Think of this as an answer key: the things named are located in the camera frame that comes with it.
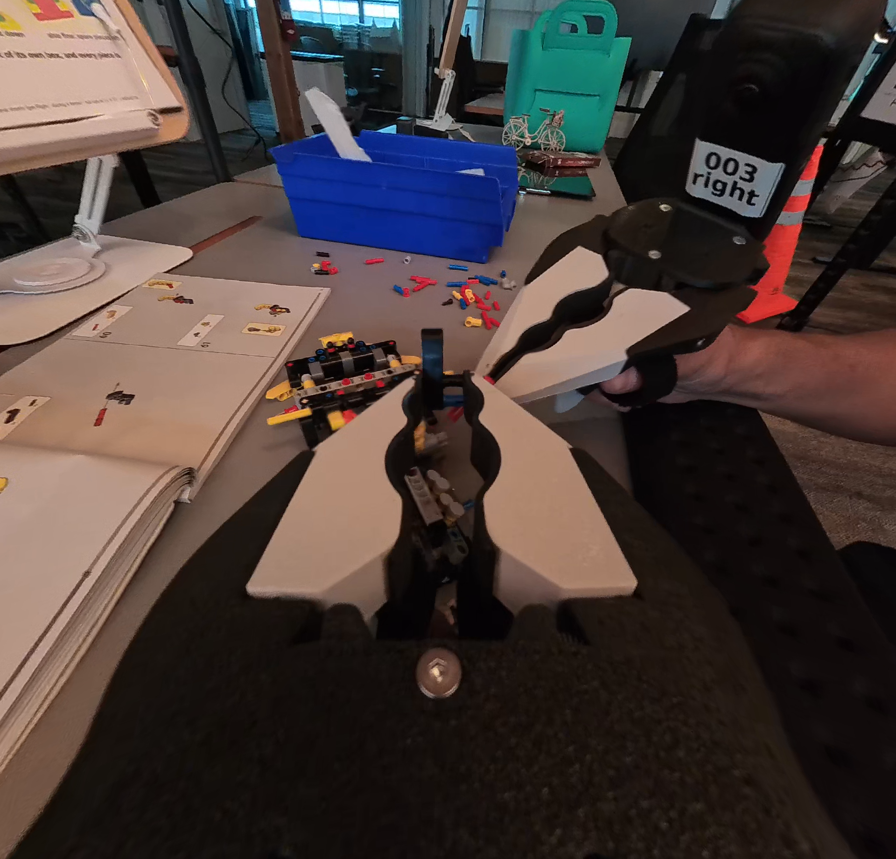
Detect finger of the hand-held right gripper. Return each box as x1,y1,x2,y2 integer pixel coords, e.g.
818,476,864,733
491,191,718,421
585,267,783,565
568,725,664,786
474,246,611,378
490,287,694,405

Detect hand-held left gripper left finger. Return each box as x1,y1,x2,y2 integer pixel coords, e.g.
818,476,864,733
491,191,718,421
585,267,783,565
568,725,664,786
246,376,422,623

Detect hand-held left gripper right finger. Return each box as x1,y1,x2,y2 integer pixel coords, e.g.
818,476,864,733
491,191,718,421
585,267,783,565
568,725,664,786
468,373,639,614

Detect black toy connector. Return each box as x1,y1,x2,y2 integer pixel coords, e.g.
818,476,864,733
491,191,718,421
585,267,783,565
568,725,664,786
419,327,469,419

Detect toy brick car chassis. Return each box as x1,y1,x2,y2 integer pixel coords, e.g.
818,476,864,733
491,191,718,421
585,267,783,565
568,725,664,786
265,330,492,587

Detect person's right forearm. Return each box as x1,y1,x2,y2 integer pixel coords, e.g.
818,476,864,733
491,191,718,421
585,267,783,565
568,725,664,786
759,327,896,447

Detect person's right hand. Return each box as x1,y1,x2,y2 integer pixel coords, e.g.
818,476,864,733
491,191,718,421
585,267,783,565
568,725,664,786
598,326,767,410

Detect black office chair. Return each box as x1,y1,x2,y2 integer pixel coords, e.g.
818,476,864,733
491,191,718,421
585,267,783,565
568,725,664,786
612,12,729,205

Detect brown flat boxes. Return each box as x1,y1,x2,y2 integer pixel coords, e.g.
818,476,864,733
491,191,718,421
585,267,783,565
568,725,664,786
521,150,603,178

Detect pile of red blue pins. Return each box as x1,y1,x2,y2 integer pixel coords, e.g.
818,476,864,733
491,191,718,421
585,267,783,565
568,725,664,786
392,265,505,331

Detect black monitor screen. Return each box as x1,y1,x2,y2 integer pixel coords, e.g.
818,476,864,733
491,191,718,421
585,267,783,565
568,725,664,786
577,0,732,72

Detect dark dotted panel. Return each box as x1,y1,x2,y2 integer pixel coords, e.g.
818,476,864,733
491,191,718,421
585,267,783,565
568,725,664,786
622,403,896,859

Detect blue plastic bin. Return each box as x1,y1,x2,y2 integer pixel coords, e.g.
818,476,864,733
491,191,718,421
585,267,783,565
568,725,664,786
269,130,520,264

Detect orange traffic cone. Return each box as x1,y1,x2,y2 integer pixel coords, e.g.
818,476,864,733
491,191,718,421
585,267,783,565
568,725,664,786
735,144,826,324

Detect building instruction book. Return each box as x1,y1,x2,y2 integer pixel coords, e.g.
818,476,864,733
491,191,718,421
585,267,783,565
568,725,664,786
0,272,331,769

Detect white paper sheet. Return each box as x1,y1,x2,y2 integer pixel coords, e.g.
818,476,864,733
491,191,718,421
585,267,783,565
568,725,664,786
304,88,373,163

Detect white and tan desk lamp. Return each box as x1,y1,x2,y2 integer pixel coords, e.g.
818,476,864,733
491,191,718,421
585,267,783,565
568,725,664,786
413,0,485,137

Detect white wire bicycle model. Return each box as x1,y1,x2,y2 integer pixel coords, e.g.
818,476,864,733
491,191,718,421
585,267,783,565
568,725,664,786
501,107,568,153

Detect wooden support post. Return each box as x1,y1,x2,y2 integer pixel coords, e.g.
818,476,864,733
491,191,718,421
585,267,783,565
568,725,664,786
248,0,307,142

